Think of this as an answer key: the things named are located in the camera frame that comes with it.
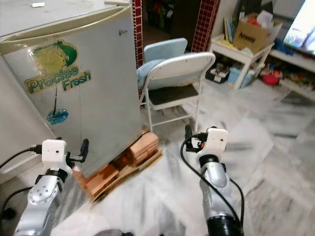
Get silver fridge door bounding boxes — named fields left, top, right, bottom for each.
left=1, top=6, right=151, bottom=178

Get silver mini fridge body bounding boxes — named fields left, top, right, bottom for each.
left=0, top=0, right=136, bottom=177

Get orange clay brick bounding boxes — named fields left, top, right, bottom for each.
left=128, top=132, right=159, bottom=165
left=84, top=165, right=119, bottom=197

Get small blue round sticker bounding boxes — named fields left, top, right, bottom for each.
left=47, top=109, right=68, bottom=124

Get small orange red object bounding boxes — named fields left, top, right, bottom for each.
left=118, top=155, right=131, bottom=168

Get wooden base board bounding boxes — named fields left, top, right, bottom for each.
left=86, top=150, right=163, bottom=203

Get black and white item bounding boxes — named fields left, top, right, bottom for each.
left=206, top=66, right=231, bottom=84

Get white folding chair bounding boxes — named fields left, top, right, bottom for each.
left=139, top=52, right=216, bottom=132

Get light blue box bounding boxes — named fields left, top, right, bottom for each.
left=228, top=66, right=254, bottom=89

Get light blue padded chair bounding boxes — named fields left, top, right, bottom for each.
left=137, top=38, right=189, bottom=91

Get green Precise Fresh sticker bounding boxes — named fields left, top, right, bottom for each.
left=26, top=41, right=92, bottom=95

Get white side table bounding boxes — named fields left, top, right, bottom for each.
left=209, top=34, right=274, bottom=90

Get red bowl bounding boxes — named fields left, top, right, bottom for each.
left=261, top=71, right=282, bottom=87

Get upright books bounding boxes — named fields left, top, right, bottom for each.
left=223, top=16, right=239, bottom=44

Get brown Amway cardboard box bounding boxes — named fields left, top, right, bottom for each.
left=232, top=15, right=283, bottom=55

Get white low shelf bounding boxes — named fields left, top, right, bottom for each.
left=268, top=47, right=315, bottom=101

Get white crumpled bag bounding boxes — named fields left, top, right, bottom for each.
left=256, top=10, right=275, bottom=28

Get bright flat screen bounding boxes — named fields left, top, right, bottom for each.
left=283, top=0, right=315, bottom=55

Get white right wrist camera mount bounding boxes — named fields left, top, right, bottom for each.
left=202, top=127, right=229, bottom=157

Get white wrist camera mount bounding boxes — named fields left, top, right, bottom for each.
left=202, top=127, right=229, bottom=157
left=41, top=139, right=67, bottom=171

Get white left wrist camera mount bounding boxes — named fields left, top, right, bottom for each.
left=41, top=139, right=67, bottom=171

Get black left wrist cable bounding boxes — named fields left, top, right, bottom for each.
left=0, top=144, right=43, bottom=170

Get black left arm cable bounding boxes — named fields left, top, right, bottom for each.
left=0, top=187, right=32, bottom=232

